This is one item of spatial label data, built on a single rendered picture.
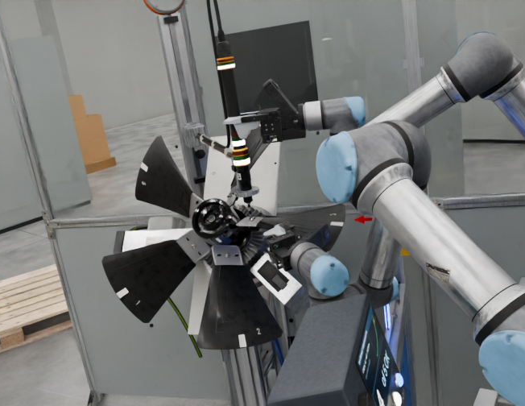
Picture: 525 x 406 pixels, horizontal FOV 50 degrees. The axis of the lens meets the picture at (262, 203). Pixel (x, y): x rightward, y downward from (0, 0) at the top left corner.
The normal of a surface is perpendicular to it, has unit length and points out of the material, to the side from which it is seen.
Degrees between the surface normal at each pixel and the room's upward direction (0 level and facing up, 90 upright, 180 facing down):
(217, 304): 52
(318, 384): 15
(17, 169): 90
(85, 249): 90
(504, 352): 94
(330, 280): 90
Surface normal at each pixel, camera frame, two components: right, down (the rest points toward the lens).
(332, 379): -0.39, -0.90
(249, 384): -0.29, 0.31
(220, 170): -0.31, -0.37
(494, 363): -0.76, 0.36
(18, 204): 0.72, 0.09
